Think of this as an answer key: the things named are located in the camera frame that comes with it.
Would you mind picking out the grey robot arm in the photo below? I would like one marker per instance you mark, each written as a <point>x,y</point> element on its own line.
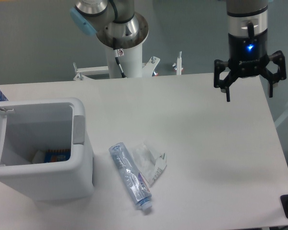
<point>245,18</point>

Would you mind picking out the blue orange snack packet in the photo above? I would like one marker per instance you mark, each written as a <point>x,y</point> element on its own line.
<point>57,155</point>

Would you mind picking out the white plastic wrapper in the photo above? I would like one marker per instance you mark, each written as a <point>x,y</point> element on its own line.
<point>150,162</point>

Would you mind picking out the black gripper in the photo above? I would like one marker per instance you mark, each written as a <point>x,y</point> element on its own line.
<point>246,56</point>

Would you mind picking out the white item in bin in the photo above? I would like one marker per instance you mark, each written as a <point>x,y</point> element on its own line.
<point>39,157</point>

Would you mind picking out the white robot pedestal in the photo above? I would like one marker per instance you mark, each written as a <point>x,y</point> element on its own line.
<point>123,43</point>

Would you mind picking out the crushed clear plastic bottle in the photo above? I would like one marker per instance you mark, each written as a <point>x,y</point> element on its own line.
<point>131,177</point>

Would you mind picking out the white trash can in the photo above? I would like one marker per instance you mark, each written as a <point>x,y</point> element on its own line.
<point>55,124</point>

